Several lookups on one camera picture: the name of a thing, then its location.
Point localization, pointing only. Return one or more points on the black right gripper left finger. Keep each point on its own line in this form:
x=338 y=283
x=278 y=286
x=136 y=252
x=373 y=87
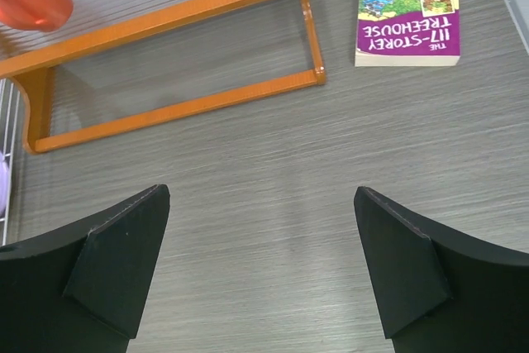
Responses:
x=83 y=287

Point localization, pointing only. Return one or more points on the white wire dish rack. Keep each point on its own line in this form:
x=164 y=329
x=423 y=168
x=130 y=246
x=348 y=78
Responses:
x=10 y=107

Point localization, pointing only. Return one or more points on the orange wooden shelf rack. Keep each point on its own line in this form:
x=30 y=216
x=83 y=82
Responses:
x=118 y=66

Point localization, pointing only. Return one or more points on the purple treehouse paperback book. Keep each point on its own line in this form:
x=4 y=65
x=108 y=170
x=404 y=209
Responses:
x=400 y=33

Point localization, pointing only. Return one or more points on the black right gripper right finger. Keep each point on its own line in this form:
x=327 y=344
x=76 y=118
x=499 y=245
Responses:
x=438 y=289

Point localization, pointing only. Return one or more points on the purple plastic plate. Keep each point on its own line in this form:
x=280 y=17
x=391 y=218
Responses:
x=5 y=181

